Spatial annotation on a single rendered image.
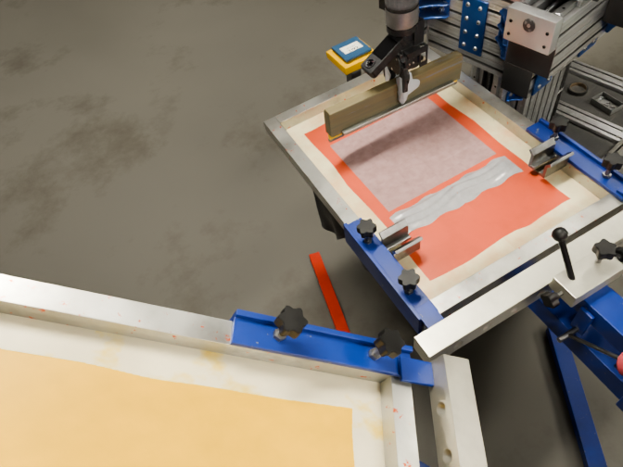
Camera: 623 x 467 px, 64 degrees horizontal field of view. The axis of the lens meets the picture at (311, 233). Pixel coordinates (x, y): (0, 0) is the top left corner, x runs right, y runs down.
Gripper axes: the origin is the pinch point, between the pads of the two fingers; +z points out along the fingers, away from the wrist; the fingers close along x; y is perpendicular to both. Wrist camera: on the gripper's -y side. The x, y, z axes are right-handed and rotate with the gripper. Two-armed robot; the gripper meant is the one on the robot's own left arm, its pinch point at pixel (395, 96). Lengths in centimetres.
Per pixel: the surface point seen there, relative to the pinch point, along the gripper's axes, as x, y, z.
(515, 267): -52, -5, 10
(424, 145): -7.9, 3.8, 13.7
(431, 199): -25.0, -6.7, 13.0
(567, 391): -66, 27, 104
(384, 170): -8.9, -10.0, 13.7
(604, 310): -70, -2, 5
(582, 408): -73, 27, 104
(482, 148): -18.2, 15.2, 13.7
